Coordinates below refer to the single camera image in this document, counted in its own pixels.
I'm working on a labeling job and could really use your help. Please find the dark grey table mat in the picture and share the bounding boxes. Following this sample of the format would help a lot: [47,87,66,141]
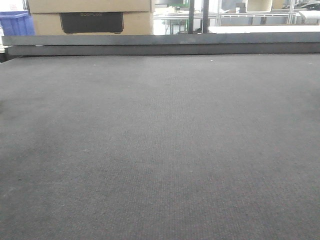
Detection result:
[0,54,320,240]

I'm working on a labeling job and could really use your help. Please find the cardboard box with black print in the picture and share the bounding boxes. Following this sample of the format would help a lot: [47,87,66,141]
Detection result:
[32,12,154,36]

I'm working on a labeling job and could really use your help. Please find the white background table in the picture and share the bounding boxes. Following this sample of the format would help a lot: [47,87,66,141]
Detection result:
[208,25,320,34]

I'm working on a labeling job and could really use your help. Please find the lower grey foam board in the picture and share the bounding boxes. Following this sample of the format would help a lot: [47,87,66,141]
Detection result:
[8,42,320,56]

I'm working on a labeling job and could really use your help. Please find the grey foam board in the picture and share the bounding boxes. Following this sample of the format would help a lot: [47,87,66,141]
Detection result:
[2,32,320,46]
[8,42,320,56]

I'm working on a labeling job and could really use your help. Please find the upper cardboard box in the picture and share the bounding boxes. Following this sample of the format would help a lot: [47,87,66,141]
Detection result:
[28,0,155,14]

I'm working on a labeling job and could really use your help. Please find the upper grey foam board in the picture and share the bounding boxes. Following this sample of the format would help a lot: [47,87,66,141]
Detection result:
[2,32,320,46]

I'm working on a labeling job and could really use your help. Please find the blue plastic crate background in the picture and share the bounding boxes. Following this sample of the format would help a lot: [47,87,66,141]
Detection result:
[0,11,35,36]

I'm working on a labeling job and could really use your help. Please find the black vertical post left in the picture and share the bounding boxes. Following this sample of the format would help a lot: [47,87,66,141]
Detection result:
[188,0,195,35]

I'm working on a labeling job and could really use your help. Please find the black vertical post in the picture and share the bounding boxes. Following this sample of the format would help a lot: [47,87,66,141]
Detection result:
[202,0,210,33]
[188,0,195,35]

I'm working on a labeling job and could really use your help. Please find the black vertical post right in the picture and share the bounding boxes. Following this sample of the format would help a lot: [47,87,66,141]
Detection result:
[202,0,210,33]

